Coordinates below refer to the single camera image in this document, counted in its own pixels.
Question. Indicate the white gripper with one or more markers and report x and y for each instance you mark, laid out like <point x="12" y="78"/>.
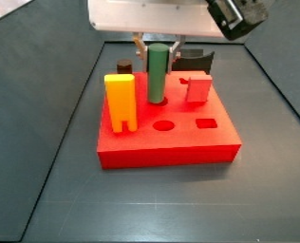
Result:
<point x="180" y="17"/>

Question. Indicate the green cylinder peg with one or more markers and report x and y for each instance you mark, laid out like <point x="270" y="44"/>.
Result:
<point x="158" y="71"/>

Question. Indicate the red peg board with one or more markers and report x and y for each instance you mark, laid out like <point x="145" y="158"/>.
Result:
<point x="179" y="132"/>

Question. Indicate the brown hexagonal peg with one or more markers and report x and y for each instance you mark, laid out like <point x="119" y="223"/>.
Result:
<point x="124" y="66"/>

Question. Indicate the black curved block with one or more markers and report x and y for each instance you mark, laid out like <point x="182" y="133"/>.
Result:
<point x="195" y="60"/>

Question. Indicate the yellow notched block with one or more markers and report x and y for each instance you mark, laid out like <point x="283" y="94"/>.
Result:
<point x="123" y="101"/>

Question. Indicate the red rectangular block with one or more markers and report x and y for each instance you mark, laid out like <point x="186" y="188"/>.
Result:
<point x="199" y="88"/>

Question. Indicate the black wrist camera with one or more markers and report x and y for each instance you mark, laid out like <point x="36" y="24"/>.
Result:
<point x="238" y="16"/>

